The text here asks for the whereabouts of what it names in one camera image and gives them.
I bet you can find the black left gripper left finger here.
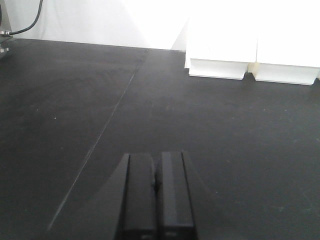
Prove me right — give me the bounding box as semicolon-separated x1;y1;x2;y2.
115;153;157;240

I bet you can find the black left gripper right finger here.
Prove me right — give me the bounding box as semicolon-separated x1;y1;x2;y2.
157;151;196;240

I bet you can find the left white storage bin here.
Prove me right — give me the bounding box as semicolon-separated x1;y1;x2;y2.
184;16;257;80

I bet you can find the white storage bin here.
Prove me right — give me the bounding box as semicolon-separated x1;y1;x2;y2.
184;16;257;80
248;28;320;86

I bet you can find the middle white storage bin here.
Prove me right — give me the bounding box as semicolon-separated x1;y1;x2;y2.
248;28;320;86

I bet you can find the black power cable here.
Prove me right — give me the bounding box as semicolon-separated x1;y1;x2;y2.
9;0;44;36

